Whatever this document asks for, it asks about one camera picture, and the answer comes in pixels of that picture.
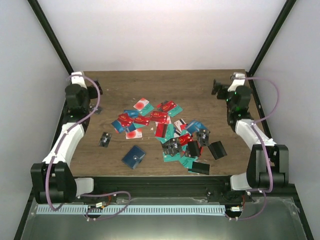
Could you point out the white card black stripe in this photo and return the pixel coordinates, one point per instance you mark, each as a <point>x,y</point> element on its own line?
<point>180,124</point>

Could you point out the teal card under red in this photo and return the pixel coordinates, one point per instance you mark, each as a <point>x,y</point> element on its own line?
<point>169,132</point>

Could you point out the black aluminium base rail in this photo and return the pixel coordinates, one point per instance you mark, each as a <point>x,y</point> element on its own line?
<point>214,188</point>

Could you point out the red card centre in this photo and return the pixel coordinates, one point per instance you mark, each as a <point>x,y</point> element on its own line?
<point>159,117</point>

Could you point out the black card far left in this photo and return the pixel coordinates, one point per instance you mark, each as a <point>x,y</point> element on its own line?
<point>98,110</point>

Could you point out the blue card right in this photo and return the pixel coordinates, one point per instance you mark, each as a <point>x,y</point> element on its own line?
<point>194,126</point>

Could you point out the white card red circle lower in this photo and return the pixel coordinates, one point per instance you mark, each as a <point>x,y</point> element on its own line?
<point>137,133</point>

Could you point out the red card top right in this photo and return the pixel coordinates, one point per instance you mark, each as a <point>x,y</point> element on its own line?
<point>167,106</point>

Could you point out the teal card top right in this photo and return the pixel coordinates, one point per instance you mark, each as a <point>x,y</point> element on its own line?
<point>175,111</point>

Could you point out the black VIP card left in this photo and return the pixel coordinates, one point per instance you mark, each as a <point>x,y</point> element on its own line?
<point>105,140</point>

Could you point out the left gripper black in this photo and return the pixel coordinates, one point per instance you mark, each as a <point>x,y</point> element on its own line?
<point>94,94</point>

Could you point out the red card left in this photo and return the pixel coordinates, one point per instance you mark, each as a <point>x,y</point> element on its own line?
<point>125,120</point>

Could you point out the light blue slotted cable duct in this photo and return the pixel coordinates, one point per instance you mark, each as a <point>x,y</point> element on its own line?
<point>203,210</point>

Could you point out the black card bottom right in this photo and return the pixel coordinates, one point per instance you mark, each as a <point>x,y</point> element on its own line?
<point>200,168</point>

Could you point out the right black frame post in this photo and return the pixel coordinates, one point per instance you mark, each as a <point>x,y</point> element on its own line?
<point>277,25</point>

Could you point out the white card red circle top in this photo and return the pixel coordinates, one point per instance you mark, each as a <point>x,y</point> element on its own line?
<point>141,104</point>

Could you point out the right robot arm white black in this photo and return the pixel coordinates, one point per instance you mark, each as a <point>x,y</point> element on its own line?
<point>268,164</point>

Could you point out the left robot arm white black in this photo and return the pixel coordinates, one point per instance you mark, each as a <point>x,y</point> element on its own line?
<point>52,180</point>

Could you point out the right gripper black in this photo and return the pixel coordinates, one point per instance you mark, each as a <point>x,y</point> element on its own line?
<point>217,87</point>

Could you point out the blue card left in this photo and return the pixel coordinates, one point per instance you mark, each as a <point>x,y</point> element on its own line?
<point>118,126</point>

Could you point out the red card back stripe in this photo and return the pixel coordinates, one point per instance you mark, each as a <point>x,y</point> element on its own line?
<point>161,130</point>

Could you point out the black vip card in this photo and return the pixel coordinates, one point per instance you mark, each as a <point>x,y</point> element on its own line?
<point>172,147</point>
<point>105,140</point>

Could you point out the white card red circle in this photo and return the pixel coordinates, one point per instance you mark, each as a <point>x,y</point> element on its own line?
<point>141,104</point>
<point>137,133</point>

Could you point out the teal card bottom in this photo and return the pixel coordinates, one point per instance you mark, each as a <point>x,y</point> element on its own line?
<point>171,158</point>

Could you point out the red gold card lower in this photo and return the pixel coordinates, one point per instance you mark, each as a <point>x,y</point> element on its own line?
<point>185,139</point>

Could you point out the black frame post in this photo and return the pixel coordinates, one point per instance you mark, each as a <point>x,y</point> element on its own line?
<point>277,25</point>
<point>46,26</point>

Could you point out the black VIP card centre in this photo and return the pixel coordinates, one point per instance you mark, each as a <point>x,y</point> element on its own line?
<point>172,147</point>

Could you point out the blue leather card holder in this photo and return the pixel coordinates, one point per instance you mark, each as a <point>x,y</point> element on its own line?
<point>133,157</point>

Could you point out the blue card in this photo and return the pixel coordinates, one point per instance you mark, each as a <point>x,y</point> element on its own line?
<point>194,126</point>
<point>118,126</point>

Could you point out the left black frame post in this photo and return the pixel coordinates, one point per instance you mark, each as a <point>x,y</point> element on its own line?
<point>46,26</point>

